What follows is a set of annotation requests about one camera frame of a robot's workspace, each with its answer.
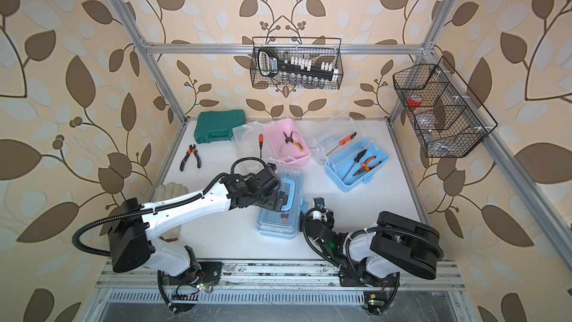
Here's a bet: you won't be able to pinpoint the blue clear-lid toolbox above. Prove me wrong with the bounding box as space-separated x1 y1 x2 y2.
256 165 305 239

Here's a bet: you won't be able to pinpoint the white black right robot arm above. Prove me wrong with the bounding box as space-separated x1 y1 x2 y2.
299 198 444 287

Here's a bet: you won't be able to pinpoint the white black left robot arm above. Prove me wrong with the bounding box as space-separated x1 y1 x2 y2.
71 162 288 277

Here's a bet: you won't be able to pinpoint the small red screwdriver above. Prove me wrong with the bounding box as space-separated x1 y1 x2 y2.
259 134 265 159

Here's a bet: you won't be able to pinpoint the pink open toolbox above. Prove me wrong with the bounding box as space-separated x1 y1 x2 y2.
232 119 311 168

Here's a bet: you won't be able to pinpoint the light blue open toolbox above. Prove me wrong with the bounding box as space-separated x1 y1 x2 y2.
312 113 389 192

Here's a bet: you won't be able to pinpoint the orange black needle-nose pliers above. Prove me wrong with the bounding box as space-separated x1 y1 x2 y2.
353 156 381 177

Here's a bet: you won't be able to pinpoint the black yellow long screwdriver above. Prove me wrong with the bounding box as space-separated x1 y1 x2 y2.
342 149 367 181

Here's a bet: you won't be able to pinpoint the orange black cutting pliers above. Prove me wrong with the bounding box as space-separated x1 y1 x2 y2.
179 144 202 172

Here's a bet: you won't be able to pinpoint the green plastic tool case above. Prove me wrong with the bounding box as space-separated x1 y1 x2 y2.
194 110 246 144

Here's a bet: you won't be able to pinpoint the black socket wrench set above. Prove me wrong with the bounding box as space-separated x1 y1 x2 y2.
255 47 341 81

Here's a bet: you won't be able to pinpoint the red tape roll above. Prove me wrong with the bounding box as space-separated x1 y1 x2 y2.
407 94 423 107

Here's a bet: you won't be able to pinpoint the yellow handled pliers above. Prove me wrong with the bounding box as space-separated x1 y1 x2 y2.
283 131 304 152

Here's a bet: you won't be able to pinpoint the orange handled flat screwdriver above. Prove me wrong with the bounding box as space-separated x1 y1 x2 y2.
326 132 357 156

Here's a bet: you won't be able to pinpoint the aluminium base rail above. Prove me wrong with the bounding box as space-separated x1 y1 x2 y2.
95 258 466 307

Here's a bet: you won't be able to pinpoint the black wire basket centre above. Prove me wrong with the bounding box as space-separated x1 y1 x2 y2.
250 35 343 90

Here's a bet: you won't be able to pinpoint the black wire basket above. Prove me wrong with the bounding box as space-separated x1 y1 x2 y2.
393 57 498 158
250 35 343 90

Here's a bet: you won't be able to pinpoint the aluminium frame post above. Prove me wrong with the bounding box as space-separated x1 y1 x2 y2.
108 0 187 125

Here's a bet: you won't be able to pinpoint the black wire basket right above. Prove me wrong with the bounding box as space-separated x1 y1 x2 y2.
393 57 498 158

